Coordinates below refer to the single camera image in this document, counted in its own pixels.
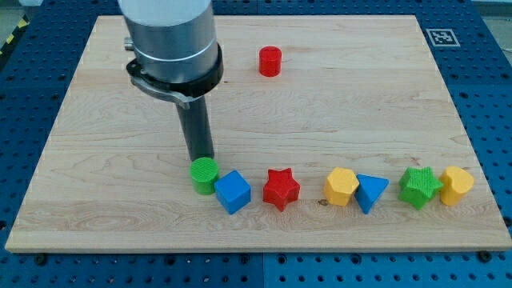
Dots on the black flange mount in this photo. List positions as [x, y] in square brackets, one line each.
[181, 94]

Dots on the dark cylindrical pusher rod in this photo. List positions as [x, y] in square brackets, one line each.
[196, 129]

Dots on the green cylinder block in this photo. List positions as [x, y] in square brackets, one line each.
[204, 173]

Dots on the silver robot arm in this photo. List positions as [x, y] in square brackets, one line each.
[177, 59]

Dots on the blue cube block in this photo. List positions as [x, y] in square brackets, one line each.
[233, 191]

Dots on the red cylinder block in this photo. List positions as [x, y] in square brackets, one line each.
[270, 61]

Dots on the red star block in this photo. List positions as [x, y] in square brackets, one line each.
[281, 188]

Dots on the wooden board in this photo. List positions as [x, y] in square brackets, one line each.
[362, 93]

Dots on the yellow hexagon block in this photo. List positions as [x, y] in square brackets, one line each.
[340, 186]

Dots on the blue triangle block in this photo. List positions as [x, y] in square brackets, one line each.
[369, 191]

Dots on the green star block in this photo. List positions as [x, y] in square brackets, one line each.
[418, 186]

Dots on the white fiducial marker tag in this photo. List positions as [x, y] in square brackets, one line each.
[442, 37]

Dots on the yellow heart block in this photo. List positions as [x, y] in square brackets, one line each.
[457, 182]

